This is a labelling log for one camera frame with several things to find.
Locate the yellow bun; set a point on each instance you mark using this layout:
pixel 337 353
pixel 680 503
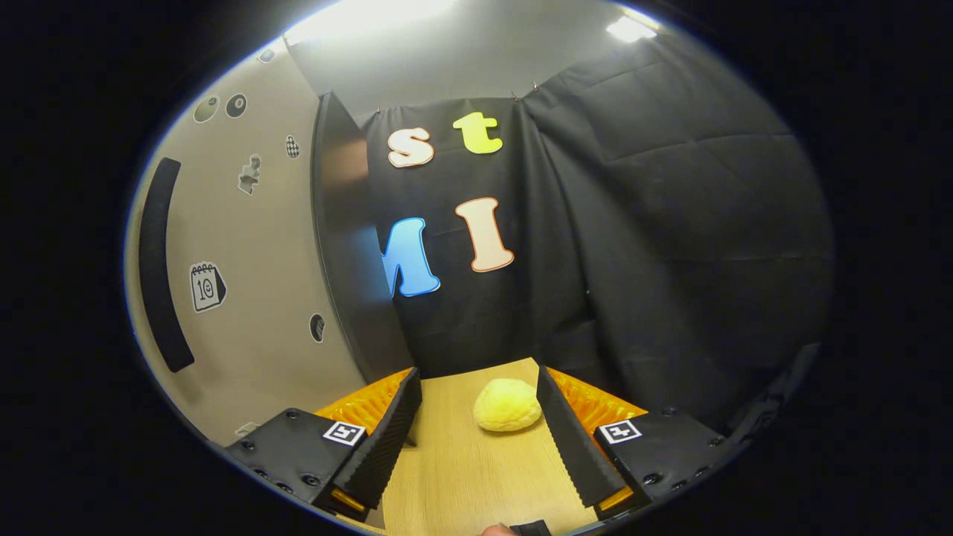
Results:
pixel 508 406

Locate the white cabinet door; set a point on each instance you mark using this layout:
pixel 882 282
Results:
pixel 260 246

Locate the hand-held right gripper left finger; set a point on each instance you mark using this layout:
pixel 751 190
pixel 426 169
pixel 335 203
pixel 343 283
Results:
pixel 387 439

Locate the black backdrop cloth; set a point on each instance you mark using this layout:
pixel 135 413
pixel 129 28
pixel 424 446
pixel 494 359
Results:
pixel 670 223

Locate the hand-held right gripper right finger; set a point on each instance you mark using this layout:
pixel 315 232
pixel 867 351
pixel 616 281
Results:
pixel 569 447

